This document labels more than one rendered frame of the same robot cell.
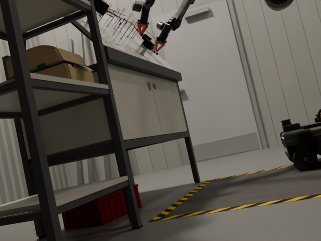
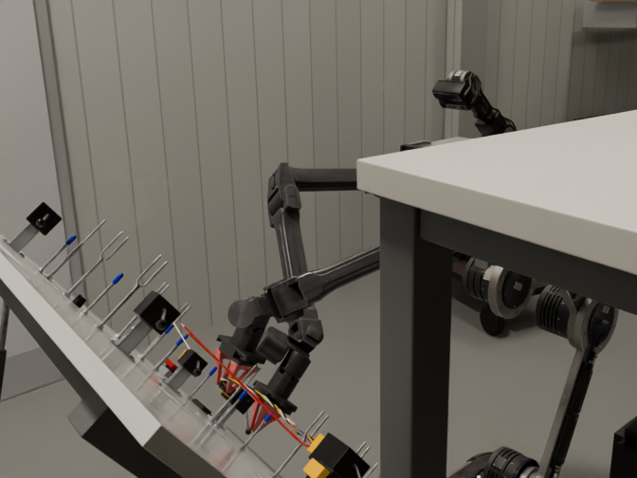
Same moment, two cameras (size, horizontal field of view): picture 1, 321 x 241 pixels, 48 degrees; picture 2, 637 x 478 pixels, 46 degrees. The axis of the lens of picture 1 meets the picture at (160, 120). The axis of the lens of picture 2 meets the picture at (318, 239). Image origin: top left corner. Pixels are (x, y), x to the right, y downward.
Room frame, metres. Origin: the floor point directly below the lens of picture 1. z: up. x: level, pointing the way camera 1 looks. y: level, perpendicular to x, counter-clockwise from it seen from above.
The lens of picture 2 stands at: (1.59, 1.04, 1.95)
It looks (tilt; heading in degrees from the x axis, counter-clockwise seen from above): 18 degrees down; 305
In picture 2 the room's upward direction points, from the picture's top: 2 degrees counter-clockwise
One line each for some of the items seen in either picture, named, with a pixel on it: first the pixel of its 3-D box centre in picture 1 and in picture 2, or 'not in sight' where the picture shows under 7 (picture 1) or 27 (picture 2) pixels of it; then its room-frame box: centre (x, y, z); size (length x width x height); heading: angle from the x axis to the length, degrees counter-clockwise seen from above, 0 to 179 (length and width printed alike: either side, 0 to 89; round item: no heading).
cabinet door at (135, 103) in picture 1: (136, 103); not in sight; (2.02, 0.11, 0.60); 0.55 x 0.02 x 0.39; 159
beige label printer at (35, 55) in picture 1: (50, 71); not in sight; (1.55, 0.42, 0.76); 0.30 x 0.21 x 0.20; 73
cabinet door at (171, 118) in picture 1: (169, 105); not in sight; (2.53, -0.09, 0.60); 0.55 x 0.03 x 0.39; 159
